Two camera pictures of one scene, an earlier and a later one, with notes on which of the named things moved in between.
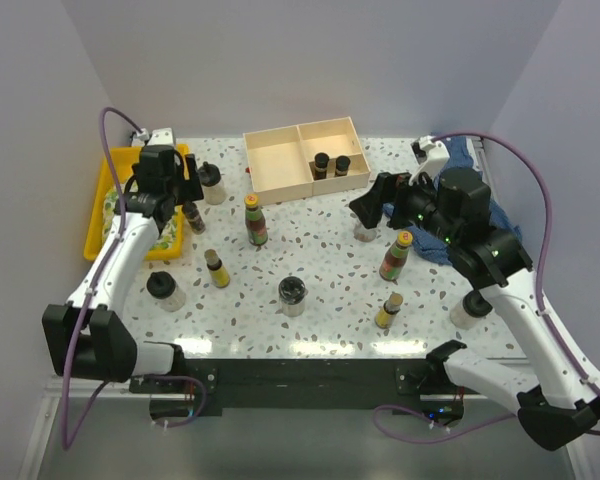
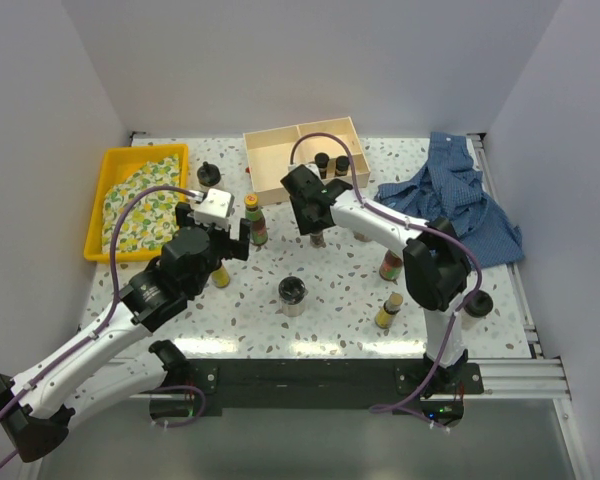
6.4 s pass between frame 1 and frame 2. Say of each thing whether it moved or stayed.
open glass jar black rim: stayed
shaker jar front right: stayed
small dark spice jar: moved
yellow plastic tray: stayed
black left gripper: moved
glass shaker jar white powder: stayed
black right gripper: moved
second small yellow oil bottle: stayed
